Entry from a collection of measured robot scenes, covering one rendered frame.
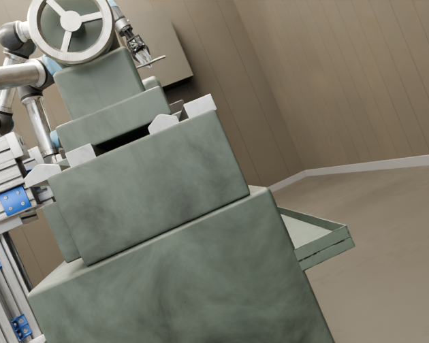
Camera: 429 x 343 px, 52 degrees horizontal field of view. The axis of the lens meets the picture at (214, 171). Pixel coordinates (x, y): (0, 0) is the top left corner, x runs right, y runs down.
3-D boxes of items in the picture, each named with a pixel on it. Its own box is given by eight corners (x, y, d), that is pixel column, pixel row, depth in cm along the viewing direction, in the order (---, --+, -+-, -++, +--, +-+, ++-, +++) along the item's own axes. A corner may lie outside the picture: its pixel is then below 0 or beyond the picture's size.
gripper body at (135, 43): (133, 52, 207) (117, 30, 206) (133, 57, 216) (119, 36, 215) (146, 43, 208) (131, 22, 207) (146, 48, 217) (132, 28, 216)
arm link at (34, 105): (3, 76, 192) (39, 181, 189) (19, 64, 187) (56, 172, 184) (25, 78, 203) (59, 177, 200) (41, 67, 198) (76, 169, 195)
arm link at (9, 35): (-17, 21, 197) (88, 0, 193) (-3, 27, 208) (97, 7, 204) (-11, 47, 198) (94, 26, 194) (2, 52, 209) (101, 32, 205)
